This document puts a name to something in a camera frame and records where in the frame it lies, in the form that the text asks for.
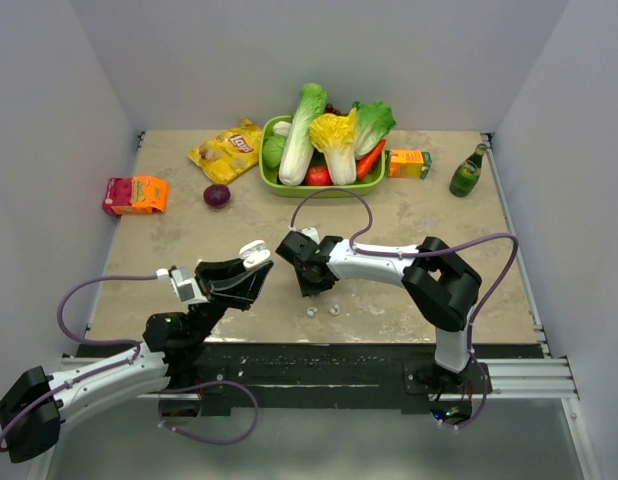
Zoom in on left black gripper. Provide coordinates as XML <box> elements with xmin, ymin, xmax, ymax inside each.
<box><xmin>188</xmin><ymin>251</ymin><xmax>273</xmax><ymax>344</ymax></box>

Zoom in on white square charging case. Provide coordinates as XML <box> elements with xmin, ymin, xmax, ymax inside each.
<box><xmin>239</xmin><ymin>240</ymin><xmax>271</xmax><ymax>270</ymax></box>

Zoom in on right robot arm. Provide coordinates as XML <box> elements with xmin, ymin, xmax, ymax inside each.
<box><xmin>276</xmin><ymin>228</ymin><xmax>482</xmax><ymax>393</ymax></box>

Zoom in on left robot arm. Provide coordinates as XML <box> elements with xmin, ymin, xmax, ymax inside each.
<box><xmin>0</xmin><ymin>258</ymin><xmax>274</xmax><ymax>463</ymax></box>

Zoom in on red apple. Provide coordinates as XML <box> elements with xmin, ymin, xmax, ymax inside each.
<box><xmin>304</xmin><ymin>165</ymin><xmax>332</xmax><ymax>187</ymax></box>

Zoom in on purple red onion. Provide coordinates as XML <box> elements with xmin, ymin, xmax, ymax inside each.
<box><xmin>202</xmin><ymin>184</ymin><xmax>231</xmax><ymax>209</ymax></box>

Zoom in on green plastic basket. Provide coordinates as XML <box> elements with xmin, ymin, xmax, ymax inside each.
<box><xmin>259</xmin><ymin>115</ymin><xmax>387</xmax><ymax>198</ymax></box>

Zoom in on green napa cabbage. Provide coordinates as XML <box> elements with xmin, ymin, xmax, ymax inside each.
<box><xmin>278</xmin><ymin>83</ymin><xmax>327</xmax><ymax>186</ymax></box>

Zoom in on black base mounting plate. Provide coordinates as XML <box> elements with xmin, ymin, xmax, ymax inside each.
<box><xmin>167</xmin><ymin>342</ymin><xmax>541</xmax><ymax>416</ymax></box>

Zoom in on orange carrot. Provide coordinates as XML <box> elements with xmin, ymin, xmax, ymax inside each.
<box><xmin>356</xmin><ymin>139</ymin><xmax>386</xmax><ymax>181</ymax></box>

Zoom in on round green cabbage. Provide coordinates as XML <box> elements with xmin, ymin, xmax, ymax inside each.
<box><xmin>261</xmin><ymin>134</ymin><xmax>287</xmax><ymax>169</ymax></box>

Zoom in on orange pink snack box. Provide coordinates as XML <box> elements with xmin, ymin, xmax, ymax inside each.
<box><xmin>102</xmin><ymin>176</ymin><xmax>169</xmax><ymax>216</ymax></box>

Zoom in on yellow napa cabbage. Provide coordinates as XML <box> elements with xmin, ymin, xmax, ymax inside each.
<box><xmin>309</xmin><ymin>109</ymin><xmax>357</xmax><ymax>185</ymax></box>

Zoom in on yellow Lays chips bag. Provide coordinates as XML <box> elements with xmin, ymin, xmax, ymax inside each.
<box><xmin>188</xmin><ymin>117</ymin><xmax>262</xmax><ymax>185</ymax></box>

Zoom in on orange juice carton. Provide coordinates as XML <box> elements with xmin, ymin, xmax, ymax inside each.
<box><xmin>387</xmin><ymin>149</ymin><xmax>432</xmax><ymax>180</ymax></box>

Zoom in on white garlic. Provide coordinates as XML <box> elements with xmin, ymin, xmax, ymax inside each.
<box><xmin>272</xmin><ymin>121</ymin><xmax>292</xmax><ymax>137</ymax></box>

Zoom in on dark red grapes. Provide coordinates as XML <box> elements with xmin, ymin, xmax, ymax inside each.
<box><xmin>325</xmin><ymin>103</ymin><xmax>342</xmax><ymax>116</ymax></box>

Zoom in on green leafy cabbage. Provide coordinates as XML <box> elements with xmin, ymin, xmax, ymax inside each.
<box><xmin>352</xmin><ymin>101</ymin><xmax>396</xmax><ymax>160</ymax></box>

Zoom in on green Perrier glass bottle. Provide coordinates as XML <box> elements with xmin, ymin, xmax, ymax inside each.
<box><xmin>449</xmin><ymin>143</ymin><xmax>488</xmax><ymax>197</ymax></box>

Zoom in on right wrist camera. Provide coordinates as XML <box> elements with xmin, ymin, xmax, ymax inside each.
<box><xmin>291</xmin><ymin>227</ymin><xmax>320</xmax><ymax>244</ymax></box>

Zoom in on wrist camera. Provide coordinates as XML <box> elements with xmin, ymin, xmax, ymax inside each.
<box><xmin>291</xmin><ymin>227</ymin><xmax>320</xmax><ymax>244</ymax></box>
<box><xmin>169</xmin><ymin>267</ymin><xmax>209</xmax><ymax>305</ymax></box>

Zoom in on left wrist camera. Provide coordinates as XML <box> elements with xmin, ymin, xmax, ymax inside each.
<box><xmin>169</xmin><ymin>267</ymin><xmax>209</xmax><ymax>305</ymax></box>

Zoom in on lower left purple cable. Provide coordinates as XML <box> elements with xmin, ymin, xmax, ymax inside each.
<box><xmin>157</xmin><ymin>379</ymin><xmax>260</xmax><ymax>445</ymax></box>

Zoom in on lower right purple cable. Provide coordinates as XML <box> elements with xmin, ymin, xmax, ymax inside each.
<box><xmin>436</xmin><ymin>349</ymin><xmax>490</xmax><ymax>431</ymax></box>

